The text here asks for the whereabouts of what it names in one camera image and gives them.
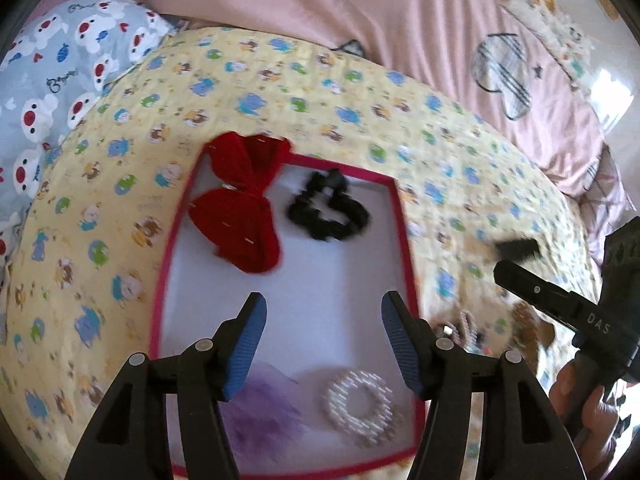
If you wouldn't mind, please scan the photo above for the pink line-patterned cloth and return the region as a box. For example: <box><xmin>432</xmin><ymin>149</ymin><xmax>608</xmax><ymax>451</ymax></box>
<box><xmin>580</xmin><ymin>145</ymin><xmax>640</xmax><ymax>266</ymax></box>

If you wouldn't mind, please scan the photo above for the cream printed cloth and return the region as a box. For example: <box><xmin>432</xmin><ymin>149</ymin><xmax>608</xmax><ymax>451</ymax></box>
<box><xmin>487</xmin><ymin>0</ymin><xmax>596</xmax><ymax>96</ymax></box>

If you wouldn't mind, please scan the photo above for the purple organza scrunchie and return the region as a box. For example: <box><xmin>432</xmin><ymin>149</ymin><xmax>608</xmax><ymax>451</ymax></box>
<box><xmin>220</xmin><ymin>362</ymin><xmax>308</xmax><ymax>453</ymax></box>

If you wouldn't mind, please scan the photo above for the red box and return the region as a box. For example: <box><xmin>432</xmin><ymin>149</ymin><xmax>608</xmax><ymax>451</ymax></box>
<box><xmin>150</xmin><ymin>152</ymin><xmax>426</xmax><ymax>478</ymax></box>

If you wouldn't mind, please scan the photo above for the white pearl bracelet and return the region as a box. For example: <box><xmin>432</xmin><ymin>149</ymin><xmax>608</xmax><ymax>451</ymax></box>
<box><xmin>320</xmin><ymin>367</ymin><xmax>408</xmax><ymax>448</ymax></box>

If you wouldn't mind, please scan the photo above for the beige brown hair claw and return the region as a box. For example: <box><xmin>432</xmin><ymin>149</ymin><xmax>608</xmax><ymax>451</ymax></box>
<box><xmin>512</xmin><ymin>305</ymin><xmax>556</xmax><ymax>361</ymax></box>

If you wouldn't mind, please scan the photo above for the blue-grey printed pillow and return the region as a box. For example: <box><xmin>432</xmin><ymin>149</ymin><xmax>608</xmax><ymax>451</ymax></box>
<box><xmin>0</xmin><ymin>0</ymin><xmax>176</xmax><ymax>261</ymax></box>

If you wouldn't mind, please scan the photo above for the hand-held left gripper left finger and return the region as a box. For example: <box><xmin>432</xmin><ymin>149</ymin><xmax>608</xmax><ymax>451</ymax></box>
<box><xmin>65</xmin><ymin>291</ymin><xmax>268</xmax><ymax>480</ymax></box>

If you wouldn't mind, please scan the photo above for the person's right hand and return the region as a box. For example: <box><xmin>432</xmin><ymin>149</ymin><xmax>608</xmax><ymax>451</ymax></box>
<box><xmin>550</xmin><ymin>360</ymin><xmax>626</xmax><ymax>453</ymax></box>

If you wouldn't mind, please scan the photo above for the pink quilt with plaid hearts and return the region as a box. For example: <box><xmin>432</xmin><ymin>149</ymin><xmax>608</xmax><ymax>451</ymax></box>
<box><xmin>115</xmin><ymin>0</ymin><xmax>608</xmax><ymax>196</ymax></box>

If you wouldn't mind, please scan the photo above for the red fabric bow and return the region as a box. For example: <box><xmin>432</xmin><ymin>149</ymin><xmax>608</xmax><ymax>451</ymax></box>
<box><xmin>187</xmin><ymin>131</ymin><xmax>293</xmax><ymax>275</ymax></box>

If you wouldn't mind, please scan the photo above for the black scrunchie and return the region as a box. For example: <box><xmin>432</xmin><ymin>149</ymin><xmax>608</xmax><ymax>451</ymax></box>
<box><xmin>286</xmin><ymin>170</ymin><xmax>372</xmax><ymax>242</ymax></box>

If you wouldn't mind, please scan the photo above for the colourful bead bracelet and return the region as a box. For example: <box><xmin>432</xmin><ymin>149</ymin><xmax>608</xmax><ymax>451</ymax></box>
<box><xmin>435</xmin><ymin>310</ymin><xmax>483</xmax><ymax>353</ymax></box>

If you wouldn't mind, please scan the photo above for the yellow bear-print blanket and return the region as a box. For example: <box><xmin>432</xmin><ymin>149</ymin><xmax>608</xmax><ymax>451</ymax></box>
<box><xmin>0</xmin><ymin>27</ymin><xmax>626</xmax><ymax>480</ymax></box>

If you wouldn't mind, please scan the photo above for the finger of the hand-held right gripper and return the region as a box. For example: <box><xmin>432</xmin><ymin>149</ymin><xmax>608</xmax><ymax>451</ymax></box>
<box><xmin>494</xmin><ymin>260</ymin><xmax>583</xmax><ymax>323</ymax></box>

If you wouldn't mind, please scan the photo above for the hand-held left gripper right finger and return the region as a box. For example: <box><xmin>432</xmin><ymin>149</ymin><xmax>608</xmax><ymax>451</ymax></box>
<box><xmin>381</xmin><ymin>290</ymin><xmax>583</xmax><ymax>480</ymax></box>

